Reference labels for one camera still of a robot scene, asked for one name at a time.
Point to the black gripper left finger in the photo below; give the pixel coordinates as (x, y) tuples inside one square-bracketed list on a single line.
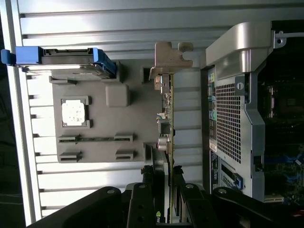
[(140, 209)]

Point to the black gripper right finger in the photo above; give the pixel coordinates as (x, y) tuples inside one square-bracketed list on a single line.
[(199, 209)]

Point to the blue case latch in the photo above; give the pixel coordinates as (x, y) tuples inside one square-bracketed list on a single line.
[(238, 181)]

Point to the grey plastic parts rack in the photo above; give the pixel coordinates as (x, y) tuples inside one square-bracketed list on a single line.
[(99, 152)]

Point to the green RAM stick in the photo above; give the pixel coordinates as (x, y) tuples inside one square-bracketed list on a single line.
[(95, 139)]

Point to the silver CPU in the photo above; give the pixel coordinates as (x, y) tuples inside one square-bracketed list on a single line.
[(73, 112)]

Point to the open black PC case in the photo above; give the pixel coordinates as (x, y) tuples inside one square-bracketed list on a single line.
[(237, 47)]

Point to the hard disk with blue bracket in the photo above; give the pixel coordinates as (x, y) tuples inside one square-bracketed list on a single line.
[(66, 58)]

